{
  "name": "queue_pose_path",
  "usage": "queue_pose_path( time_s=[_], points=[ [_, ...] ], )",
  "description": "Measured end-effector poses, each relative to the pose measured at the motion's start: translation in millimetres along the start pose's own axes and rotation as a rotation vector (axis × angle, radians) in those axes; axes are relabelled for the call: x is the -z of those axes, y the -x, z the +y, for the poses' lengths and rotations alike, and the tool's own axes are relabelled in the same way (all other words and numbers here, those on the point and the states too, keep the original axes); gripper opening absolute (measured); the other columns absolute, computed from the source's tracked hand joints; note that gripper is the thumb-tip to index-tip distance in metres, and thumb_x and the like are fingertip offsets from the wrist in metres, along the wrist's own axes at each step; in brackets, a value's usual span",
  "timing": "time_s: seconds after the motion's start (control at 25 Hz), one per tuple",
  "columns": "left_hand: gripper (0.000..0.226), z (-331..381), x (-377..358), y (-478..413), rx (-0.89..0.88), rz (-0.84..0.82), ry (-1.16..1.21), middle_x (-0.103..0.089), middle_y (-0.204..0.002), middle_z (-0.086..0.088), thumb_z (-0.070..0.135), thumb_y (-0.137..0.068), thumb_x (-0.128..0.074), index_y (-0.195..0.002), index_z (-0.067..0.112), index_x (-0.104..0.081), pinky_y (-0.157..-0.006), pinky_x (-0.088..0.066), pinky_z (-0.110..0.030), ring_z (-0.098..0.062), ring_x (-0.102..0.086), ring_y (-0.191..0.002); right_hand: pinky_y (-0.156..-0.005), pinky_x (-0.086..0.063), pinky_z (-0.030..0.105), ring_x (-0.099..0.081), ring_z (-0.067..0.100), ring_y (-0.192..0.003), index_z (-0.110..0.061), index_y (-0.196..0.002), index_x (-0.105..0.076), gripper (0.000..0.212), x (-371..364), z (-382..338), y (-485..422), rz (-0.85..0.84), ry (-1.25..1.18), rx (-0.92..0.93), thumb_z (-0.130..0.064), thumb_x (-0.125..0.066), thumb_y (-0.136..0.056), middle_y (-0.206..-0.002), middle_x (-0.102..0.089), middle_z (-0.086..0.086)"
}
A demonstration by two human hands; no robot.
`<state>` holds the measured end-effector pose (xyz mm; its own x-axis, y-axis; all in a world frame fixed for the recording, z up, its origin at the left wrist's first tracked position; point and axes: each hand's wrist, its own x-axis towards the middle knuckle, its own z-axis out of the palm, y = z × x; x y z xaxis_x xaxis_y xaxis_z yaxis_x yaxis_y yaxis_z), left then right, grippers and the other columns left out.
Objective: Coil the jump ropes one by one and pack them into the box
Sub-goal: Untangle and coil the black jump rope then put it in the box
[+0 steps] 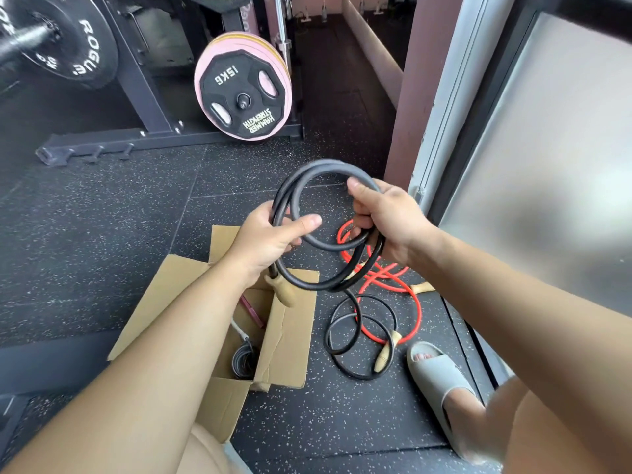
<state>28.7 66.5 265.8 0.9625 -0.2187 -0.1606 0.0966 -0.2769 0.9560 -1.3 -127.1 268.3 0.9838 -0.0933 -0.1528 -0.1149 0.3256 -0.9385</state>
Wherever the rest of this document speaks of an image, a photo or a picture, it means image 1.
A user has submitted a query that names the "open cardboard box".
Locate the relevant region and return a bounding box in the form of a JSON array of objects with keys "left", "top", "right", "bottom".
[{"left": 108, "top": 225, "right": 321, "bottom": 444}]

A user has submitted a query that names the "black and pink weight plate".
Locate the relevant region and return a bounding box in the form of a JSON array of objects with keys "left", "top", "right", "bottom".
[{"left": 194, "top": 45, "right": 293, "bottom": 142}]

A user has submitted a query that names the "steel barbell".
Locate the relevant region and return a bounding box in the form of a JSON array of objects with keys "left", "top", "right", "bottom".
[{"left": 0, "top": 22, "right": 61, "bottom": 66}]

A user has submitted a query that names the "person's right leg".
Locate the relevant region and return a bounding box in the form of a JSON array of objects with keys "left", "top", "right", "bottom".
[{"left": 413, "top": 351, "right": 610, "bottom": 474}]

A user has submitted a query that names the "person's right forearm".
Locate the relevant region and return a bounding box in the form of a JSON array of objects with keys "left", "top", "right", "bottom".
[{"left": 405, "top": 227, "right": 632, "bottom": 474}]

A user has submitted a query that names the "person's leg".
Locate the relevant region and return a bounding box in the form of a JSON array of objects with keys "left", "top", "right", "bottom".
[
  {"left": 189, "top": 423, "right": 234, "bottom": 474},
  {"left": 413, "top": 351, "right": 610, "bottom": 474}
]

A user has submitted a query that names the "stack of pink weight plates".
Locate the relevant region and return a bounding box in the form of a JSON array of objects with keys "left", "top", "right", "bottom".
[{"left": 210, "top": 32, "right": 293, "bottom": 87}]

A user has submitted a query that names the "person's left leg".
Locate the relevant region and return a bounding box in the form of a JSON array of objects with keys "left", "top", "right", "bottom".
[{"left": 189, "top": 423, "right": 234, "bottom": 474}]

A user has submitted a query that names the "person's right hand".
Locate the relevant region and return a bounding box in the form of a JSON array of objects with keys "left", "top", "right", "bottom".
[{"left": 347, "top": 177, "right": 436, "bottom": 268}]

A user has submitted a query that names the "black bumper plate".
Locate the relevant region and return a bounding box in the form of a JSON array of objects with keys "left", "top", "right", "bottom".
[{"left": 0, "top": 0, "right": 119, "bottom": 90}]

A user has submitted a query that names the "pink tube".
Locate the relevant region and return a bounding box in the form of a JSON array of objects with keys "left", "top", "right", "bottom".
[{"left": 240, "top": 293, "right": 265, "bottom": 329}]

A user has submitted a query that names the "thick black resistance tube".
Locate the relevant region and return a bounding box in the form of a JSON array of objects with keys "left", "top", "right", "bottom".
[{"left": 264, "top": 159, "right": 386, "bottom": 308}]

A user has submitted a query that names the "grey slide sandal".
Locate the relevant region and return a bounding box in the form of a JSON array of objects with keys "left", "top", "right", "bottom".
[{"left": 406, "top": 341, "right": 488, "bottom": 464}]

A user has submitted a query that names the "black weight rack frame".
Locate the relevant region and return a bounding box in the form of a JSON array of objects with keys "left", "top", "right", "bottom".
[{"left": 36, "top": 0, "right": 305, "bottom": 167}]

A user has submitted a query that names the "orange resistance tube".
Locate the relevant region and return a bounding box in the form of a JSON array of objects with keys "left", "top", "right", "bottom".
[{"left": 337, "top": 219, "right": 436, "bottom": 345}]

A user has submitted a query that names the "white door frame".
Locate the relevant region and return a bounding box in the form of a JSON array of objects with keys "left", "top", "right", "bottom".
[{"left": 407, "top": 0, "right": 517, "bottom": 214}]

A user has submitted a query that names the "person's left hand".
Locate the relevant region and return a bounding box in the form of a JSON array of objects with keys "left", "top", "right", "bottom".
[{"left": 224, "top": 201, "right": 323, "bottom": 288}]

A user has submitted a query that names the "thin black resistance tube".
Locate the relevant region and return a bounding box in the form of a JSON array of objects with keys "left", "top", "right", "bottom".
[{"left": 323, "top": 289, "right": 403, "bottom": 382}]

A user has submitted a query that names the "person's left forearm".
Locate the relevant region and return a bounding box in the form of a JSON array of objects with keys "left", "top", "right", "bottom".
[{"left": 0, "top": 256, "right": 258, "bottom": 474}]

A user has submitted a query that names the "grey coiled band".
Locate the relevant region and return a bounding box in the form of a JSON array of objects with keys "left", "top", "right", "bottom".
[{"left": 231, "top": 340, "right": 258, "bottom": 380}]

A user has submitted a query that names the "frosted glass door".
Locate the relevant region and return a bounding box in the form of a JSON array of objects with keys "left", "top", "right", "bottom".
[{"left": 429, "top": 0, "right": 632, "bottom": 319}]

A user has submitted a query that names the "chrome upright bar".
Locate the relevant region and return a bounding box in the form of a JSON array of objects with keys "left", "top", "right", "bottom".
[{"left": 273, "top": 0, "right": 293, "bottom": 70}]

